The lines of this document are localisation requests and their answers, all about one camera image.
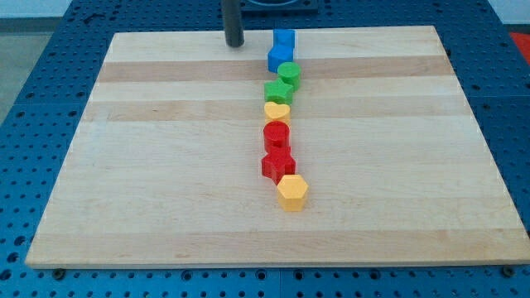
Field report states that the blue block upper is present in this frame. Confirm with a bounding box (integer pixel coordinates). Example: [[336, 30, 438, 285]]
[[272, 29, 296, 49]]

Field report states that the wooden board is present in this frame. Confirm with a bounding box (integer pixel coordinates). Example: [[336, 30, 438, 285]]
[[26, 26, 529, 269]]

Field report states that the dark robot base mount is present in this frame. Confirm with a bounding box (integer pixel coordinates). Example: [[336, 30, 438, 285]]
[[240, 0, 319, 13]]

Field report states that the yellow hexagon block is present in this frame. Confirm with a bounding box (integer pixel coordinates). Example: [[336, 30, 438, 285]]
[[277, 175, 309, 212]]

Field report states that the yellow heart block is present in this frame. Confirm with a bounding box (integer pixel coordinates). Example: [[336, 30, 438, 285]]
[[263, 102, 291, 126]]

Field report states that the red circle block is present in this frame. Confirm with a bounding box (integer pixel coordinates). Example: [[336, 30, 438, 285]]
[[263, 121, 290, 152]]

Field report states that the green star block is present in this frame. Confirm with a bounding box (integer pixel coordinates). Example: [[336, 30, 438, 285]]
[[264, 79, 294, 105]]

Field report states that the blue block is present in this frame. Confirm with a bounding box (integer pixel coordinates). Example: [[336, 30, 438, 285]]
[[272, 29, 296, 49], [267, 46, 294, 73]]

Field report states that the red star block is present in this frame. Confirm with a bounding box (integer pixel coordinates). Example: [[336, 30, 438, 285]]
[[261, 147, 296, 185]]

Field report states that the green circle block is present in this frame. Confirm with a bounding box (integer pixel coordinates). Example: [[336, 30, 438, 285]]
[[277, 62, 301, 91]]

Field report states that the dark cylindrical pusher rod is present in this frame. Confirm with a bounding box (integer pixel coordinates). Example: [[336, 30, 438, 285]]
[[220, 0, 244, 48]]

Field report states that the blue block lower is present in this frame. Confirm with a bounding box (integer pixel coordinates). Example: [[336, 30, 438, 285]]
[[267, 46, 294, 73]]

